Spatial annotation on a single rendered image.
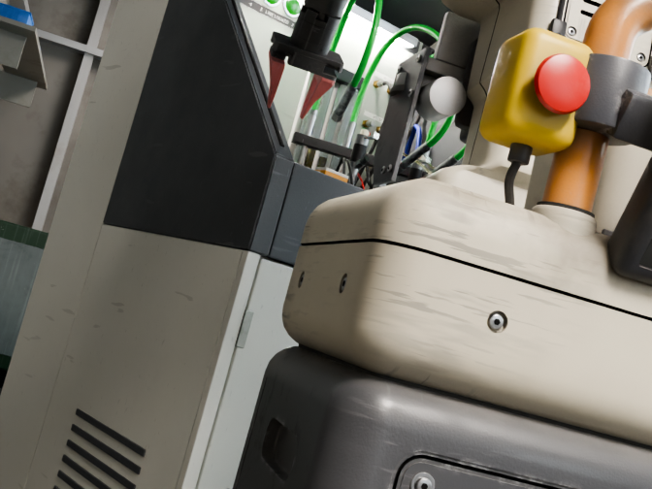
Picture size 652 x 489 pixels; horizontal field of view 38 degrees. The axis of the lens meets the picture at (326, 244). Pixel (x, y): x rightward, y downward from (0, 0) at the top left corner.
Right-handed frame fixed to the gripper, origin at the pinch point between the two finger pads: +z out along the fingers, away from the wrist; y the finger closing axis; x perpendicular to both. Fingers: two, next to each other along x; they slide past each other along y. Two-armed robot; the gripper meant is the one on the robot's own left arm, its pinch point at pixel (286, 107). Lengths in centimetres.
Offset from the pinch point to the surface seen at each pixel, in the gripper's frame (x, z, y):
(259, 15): -79, 3, 0
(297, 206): -10.0, 17.8, -8.8
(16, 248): -300, 188, 52
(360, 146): -49, 16, -25
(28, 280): -293, 200, 42
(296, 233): -8.5, 21.8, -10.0
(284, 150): -13.3, 10.5, -4.3
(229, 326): 1.8, 35.9, -3.1
